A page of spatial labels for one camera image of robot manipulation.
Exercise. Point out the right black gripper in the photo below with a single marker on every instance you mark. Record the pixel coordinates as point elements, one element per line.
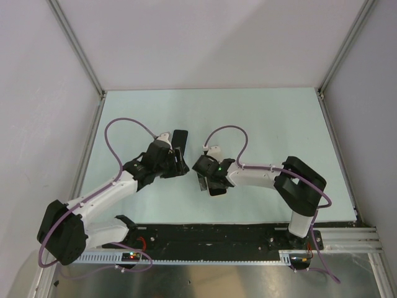
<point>203,184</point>

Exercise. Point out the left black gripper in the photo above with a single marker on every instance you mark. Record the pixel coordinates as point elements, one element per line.
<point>178,166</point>

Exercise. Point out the black phone pink edge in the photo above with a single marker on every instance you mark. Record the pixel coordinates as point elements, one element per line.
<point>217,191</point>

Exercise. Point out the beige phone case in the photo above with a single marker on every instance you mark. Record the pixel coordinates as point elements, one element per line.
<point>217,195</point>

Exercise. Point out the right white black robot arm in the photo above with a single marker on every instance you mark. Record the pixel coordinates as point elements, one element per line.
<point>299,186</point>

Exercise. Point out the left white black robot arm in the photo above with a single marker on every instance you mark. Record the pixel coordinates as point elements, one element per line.
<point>68,229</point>

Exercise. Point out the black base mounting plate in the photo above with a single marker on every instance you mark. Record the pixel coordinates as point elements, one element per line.
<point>273,235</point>

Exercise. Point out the left controller board with LEDs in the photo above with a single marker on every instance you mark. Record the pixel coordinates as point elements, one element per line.
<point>131,256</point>

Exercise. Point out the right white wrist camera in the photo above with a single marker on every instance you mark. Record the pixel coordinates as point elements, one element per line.
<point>215,152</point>

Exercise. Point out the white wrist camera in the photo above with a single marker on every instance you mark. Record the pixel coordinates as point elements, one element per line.
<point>215,152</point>
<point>165,137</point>

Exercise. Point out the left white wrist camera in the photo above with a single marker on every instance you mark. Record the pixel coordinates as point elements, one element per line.
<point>165,137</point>

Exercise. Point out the left aluminium side rail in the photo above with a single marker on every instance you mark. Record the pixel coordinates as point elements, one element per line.
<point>84,161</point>

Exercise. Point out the white slotted cable duct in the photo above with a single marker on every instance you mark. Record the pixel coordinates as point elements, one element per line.
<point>115,257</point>

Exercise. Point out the right controller board with wires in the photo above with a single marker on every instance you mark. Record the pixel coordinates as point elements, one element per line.
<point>300,262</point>

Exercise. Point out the left aluminium corner post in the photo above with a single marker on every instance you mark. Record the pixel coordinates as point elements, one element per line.
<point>71,37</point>

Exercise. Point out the aluminium corner post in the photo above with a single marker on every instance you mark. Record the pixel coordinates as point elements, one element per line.
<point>353,33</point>
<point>71,37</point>

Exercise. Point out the right aluminium corner post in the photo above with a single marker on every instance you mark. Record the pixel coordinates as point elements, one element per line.
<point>353,33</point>

